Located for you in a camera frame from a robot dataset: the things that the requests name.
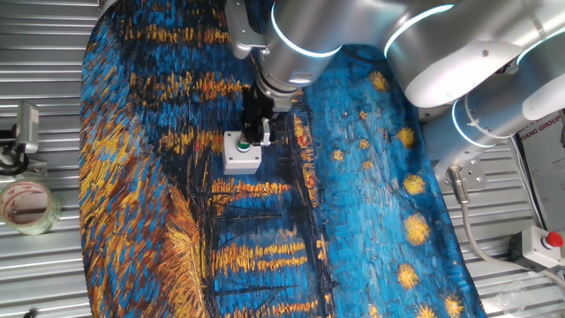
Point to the grey emergency stop box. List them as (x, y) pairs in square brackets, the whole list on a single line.
[(529, 249)]

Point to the blue starry painting cloth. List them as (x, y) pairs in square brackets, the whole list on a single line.
[(265, 243)]

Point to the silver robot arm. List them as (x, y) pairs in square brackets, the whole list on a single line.
[(441, 57)]

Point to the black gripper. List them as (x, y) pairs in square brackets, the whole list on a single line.
[(257, 105)]

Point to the clear tape roll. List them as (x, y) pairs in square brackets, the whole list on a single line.
[(39, 225)]

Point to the grey box with green button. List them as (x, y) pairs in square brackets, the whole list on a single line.
[(240, 161)]

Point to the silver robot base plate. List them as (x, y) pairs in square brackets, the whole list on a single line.
[(476, 176)]

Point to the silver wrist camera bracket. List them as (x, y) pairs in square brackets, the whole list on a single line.
[(240, 31)]

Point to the black and silver camera clamp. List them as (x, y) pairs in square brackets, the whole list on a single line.
[(17, 163)]

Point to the white finned camera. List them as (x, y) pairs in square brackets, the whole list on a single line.
[(27, 128)]

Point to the white printed paper sheet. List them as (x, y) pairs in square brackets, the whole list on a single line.
[(547, 176)]

